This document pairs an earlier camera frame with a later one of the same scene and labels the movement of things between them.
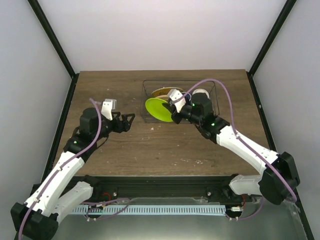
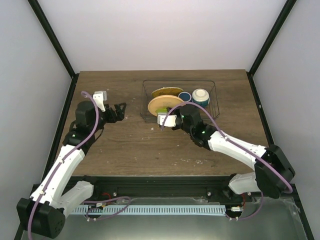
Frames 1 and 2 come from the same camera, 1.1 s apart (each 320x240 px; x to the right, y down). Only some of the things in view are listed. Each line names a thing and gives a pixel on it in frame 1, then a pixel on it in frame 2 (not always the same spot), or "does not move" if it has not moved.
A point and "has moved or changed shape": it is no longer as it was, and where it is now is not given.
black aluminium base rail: (107, 188) does not move
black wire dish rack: (161, 98) does not move
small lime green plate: (155, 107) has moved or changed shape
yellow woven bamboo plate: (164, 91) does not move
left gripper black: (126, 126) → (114, 119)
